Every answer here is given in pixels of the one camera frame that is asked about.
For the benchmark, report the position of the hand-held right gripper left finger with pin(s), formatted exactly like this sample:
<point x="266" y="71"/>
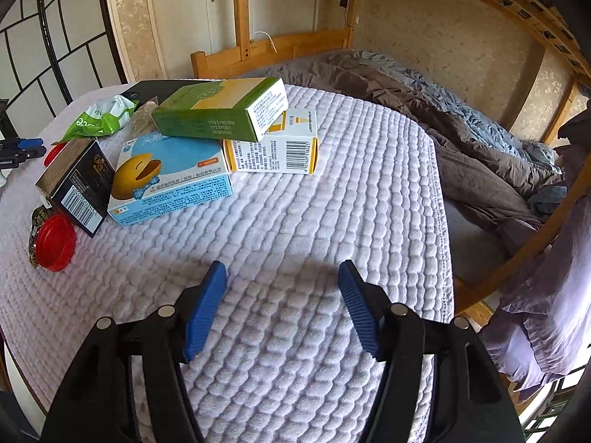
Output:
<point x="205" y="314"/>

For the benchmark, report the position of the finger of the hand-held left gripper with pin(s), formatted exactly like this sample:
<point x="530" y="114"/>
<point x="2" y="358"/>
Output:
<point x="23" y="154"/>
<point x="27" y="143"/>

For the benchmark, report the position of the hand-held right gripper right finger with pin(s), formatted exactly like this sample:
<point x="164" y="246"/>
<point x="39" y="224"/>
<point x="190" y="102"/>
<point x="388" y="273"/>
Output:
<point x="360" y="314"/>

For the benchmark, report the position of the red lid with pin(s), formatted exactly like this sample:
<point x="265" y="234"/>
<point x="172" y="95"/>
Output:
<point x="54" y="153"/>
<point x="57" y="242"/>

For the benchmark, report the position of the black box with barcode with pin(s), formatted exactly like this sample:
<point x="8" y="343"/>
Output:
<point x="87" y="180"/>

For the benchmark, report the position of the green snack bag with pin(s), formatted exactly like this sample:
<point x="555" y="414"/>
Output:
<point x="101" y="117"/>

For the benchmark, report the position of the dark patterned snack packet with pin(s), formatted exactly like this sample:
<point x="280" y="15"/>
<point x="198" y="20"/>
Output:
<point x="33" y="240"/>

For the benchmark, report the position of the white quilted blanket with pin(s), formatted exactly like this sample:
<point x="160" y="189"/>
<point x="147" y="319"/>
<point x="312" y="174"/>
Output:
<point x="300" y="221"/>

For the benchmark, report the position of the speckled beige packet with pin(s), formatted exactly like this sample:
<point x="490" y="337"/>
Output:
<point x="143" y="117"/>

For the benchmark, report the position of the black framed folding screen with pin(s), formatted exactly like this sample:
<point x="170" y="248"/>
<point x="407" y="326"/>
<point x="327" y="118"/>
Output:
<point x="69" y="32"/>

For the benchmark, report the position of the black flat case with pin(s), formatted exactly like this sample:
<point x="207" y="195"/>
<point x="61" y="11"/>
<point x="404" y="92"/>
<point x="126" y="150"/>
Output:
<point x="166" y="88"/>

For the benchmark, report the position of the blue carton with yellow face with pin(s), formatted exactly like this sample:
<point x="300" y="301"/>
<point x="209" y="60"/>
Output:
<point x="184" y="157"/>

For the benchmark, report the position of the yellow white carton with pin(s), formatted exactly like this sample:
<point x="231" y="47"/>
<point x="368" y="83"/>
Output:
<point x="277" y="152"/>

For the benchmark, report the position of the purple hanging cloth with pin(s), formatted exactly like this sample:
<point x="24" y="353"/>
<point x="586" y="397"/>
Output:
<point x="554" y="286"/>

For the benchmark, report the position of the brown duvet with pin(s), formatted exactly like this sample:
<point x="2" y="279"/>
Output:
<point x="415" y="115"/>

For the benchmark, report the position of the dark blue cloth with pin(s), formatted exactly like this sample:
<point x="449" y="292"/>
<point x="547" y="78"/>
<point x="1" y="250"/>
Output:
<point x="547" y="200"/>

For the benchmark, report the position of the blue-grey duvet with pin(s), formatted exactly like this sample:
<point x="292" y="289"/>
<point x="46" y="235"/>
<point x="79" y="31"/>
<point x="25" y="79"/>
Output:
<point x="466" y="115"/>

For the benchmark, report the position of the white wardrobe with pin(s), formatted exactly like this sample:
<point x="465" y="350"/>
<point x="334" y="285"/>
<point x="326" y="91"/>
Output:
<point x="221" y="9"/>

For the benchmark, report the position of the wooden bunk bed frame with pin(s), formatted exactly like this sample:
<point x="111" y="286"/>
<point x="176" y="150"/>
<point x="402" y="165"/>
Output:
<point x="295" y="41"/>

